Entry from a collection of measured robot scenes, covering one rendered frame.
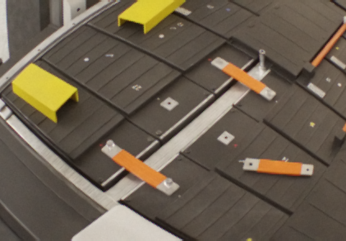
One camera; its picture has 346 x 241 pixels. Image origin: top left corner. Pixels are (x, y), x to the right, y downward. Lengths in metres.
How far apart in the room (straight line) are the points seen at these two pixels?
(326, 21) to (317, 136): 0.43
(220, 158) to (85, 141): 0.23
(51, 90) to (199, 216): 0.39
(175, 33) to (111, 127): 0.28
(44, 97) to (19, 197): 0.32
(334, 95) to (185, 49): 0.36
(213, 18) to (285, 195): 0.51
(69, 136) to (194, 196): 0.26
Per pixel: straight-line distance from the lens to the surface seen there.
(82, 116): 1.32
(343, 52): 1.53
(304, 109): 1.33
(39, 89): 1.35
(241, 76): 1.39
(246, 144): 1.26
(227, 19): 1.53
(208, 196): 1.18
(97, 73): 1.40
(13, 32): 2.50
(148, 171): 1.23
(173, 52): 1.43
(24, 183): 1.10
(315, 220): 1.14
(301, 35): 1.52
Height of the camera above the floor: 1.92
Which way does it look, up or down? 45 degrees down
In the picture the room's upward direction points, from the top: 3 degrees counter-clockwise
